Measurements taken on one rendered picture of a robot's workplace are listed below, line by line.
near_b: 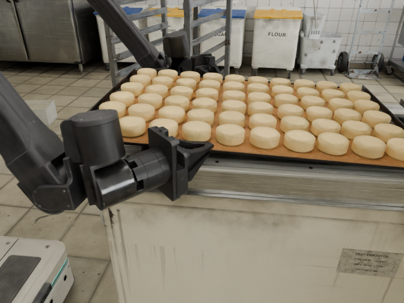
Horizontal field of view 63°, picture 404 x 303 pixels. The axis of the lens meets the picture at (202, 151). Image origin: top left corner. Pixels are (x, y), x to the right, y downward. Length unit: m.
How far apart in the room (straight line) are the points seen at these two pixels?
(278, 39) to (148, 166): 3.75
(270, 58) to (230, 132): 3.66
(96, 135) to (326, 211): 0.42
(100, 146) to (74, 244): 1.42
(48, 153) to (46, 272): 0.95
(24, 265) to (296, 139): 1.12
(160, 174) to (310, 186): 0.28
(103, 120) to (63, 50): 4.13
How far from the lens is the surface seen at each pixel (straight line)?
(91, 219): 1.94
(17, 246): 1.51
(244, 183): 0.60
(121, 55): 1.94
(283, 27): 4.12
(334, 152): 0.57
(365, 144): 0.59
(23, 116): 0.49
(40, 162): 0.47
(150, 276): 0.79
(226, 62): 2.24
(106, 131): 0.41
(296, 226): 0.65
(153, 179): 0.46
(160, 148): 0.48
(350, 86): 0.89
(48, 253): 1.43
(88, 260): 1.72
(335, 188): 0.62
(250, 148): 0.55
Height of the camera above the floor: 1.21
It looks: 29 degrees down
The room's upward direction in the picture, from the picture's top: straight up
